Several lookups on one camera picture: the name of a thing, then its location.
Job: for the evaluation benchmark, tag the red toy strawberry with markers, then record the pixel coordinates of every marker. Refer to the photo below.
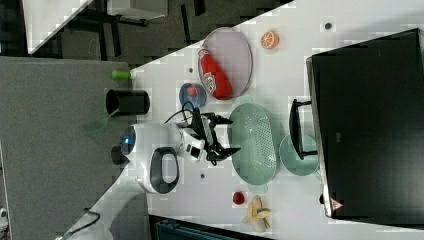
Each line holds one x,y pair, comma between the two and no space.
191,91

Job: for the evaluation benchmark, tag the grey round plate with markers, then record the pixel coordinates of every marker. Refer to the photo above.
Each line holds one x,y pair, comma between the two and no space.
233,55

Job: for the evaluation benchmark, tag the black cylindrical holder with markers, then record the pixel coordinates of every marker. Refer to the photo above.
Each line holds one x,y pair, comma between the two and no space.
127,102

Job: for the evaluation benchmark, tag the green plastic cup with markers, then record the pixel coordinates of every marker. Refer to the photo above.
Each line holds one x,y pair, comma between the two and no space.
293,163

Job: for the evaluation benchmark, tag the green plastic strainer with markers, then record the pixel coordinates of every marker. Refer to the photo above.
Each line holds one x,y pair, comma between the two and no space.
255,162

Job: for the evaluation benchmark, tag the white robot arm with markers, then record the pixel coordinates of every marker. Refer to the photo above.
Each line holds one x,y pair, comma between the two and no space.
152,151

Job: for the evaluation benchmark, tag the small red fruit toy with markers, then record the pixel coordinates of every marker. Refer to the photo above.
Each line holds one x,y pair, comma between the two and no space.
238,198

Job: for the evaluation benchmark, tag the blue small bowl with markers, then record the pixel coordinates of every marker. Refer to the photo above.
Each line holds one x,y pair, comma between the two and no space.
190,102

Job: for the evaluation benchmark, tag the peeled banana toy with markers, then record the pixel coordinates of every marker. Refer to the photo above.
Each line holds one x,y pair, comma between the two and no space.
256,215

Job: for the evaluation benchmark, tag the orange slice toy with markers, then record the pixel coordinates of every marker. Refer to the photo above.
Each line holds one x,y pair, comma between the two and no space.
269,40

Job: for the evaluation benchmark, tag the black toaster oven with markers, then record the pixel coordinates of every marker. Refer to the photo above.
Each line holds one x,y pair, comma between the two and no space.
368,116

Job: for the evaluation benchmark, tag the green spatula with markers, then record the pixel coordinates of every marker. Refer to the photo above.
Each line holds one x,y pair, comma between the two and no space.
98,124

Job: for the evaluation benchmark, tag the red ketchup bottle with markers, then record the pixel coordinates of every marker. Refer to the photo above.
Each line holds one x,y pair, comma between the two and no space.
213,77

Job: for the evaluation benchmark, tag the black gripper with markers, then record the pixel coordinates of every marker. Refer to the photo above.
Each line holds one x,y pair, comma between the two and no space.
201,124

